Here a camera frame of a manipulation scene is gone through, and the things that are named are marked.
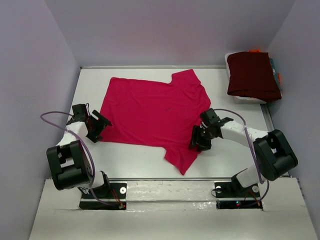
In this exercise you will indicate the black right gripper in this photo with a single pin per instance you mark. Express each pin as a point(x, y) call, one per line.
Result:
point(204, 145)

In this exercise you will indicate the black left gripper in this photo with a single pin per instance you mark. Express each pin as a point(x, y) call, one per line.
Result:
point(94, 136)

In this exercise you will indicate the pink t-shirt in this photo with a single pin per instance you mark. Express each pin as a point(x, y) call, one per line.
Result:
point(156, 114)

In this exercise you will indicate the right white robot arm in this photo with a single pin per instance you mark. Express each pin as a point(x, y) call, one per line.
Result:
point(271, 152)

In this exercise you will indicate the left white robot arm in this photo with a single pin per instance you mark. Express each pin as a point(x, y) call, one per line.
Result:
point(70, 161)

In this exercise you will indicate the teal orange item beside stack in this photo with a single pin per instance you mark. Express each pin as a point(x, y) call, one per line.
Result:
point(276, 74)

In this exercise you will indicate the orange object behind stack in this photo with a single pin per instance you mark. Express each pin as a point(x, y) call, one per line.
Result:
point(255, 51)

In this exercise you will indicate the dark red folded t-shirt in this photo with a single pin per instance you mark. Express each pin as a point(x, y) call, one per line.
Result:
point(252, 75)

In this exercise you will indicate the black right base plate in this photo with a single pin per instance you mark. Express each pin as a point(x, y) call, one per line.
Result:
point(230, 199)

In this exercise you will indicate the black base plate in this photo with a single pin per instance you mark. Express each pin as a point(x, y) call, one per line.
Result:
point(115, 197)
point(230, 199)

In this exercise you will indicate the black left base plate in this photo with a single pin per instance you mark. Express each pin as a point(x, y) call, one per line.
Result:
point(115, 197)

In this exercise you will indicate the metal rail right side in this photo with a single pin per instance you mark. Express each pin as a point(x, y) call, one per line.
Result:
point(278, 116)

